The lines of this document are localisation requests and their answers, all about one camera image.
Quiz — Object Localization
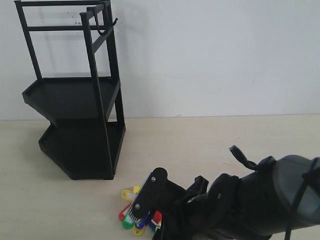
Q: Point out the black metal shelf rack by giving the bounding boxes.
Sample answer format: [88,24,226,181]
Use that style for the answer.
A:
[15,0,126,180]

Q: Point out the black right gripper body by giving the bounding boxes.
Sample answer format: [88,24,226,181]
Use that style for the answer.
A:
[152,173,240,240]

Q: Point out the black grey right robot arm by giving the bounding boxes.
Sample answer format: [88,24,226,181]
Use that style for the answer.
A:
[128,145,320,240]

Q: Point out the colourful key tag bunch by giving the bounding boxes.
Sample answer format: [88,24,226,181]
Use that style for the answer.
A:
[118,184,163,237]

